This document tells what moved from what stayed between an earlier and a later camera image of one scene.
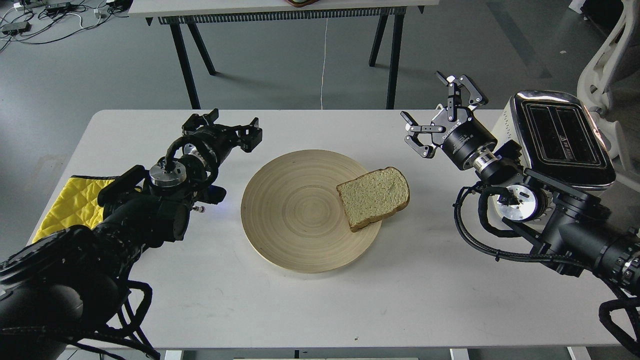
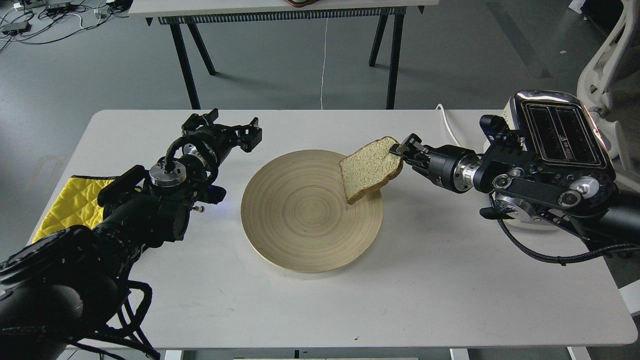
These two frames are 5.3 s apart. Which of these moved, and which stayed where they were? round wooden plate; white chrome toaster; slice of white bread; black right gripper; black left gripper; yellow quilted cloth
Moved: slice of white bread; black right gripper
Stayed: yellow quilted cloth; round wooden plate; white chrome toaster; black left gripper
